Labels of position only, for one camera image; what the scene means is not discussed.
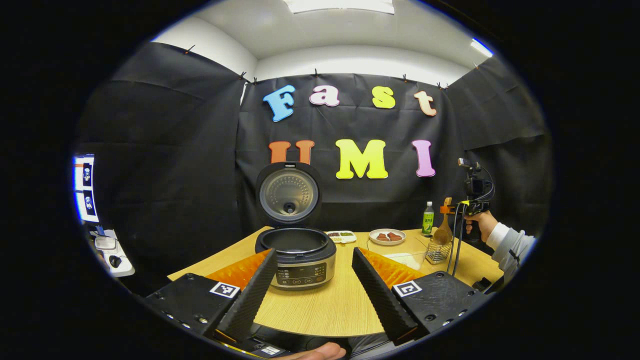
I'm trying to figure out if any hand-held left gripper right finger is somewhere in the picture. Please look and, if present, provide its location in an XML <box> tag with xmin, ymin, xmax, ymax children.
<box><xmin>351</xmin><ymin>246</ymin><xmax>488</xmax><ymax>347</ymax></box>

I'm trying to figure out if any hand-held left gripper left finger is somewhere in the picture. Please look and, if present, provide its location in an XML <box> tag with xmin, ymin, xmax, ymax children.
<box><xmin>145</xmin><ymin>248</ymin><xmax>278</xmax><ymax>346</ymax></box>

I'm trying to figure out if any wooden spoon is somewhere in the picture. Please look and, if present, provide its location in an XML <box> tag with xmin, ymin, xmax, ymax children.
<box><xmin>432</xmin><ymin>199</ymin><xmax>454</xmax><ymax>246</ymax></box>

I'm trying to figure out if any clear tray of rice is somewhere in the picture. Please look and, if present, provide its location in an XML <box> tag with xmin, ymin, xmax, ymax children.
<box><xmin>367</xmin><ymin>235</ymin><xmax>432</xmax><ymax>272</ymax></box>

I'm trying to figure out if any dark grey rice cooker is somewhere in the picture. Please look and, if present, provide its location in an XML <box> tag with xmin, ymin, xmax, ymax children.
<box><xmin>254</xmin><ymin>161</ymin><xmax>338</xmax><ymax>292</ymax></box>

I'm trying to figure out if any green drink bottle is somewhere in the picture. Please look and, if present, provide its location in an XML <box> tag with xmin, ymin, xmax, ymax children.
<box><xmin>421</xmin><ymin>201</ymin><xmax>435</xmax><ymax>237</ymax></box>

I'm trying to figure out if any white round plate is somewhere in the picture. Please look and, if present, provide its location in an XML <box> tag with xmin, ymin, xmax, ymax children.
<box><xmin>369</xmin><ymin>228</ymin><xmax>407</xmax><ymax>246</ymax></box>

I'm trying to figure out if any white side desk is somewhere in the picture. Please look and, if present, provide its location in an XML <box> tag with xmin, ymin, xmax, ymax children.
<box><xmin>90</xmin><ymin>229</ymin><xmax>136</xmax><ymax>278</ymax></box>

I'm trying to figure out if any small ceiling light panel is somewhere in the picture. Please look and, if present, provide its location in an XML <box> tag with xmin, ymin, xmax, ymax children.
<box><xmin>470</xmin><ymin>38</ymin><xmax>494</xmax><ymax>58</ymax></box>

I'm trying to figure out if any black backdrop cloth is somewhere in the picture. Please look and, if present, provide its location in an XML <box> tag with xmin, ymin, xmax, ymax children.
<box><xmin>72</xmin><ymin>40</ymin><xmax>551</xmax><ymax>296</ymax></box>

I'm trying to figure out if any computer monitor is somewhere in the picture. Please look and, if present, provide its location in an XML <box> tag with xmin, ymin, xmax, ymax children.
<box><xmin>73</xmin><ymin>154</ymin><xmax>101</xmax><ymax>224</ymax></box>

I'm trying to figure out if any large ceiling light panel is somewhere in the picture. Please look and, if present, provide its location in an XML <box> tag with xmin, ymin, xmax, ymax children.
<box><xmin>282</xmin><ymin>0</ymin><xmax>396</xmax><ymax>15</ymax></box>

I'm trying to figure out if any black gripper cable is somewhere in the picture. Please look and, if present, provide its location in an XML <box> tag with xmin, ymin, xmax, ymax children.
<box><xmin>447</xmin><ymin>200</ymin><xmax>469</xmax><ymax>277</ymax></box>

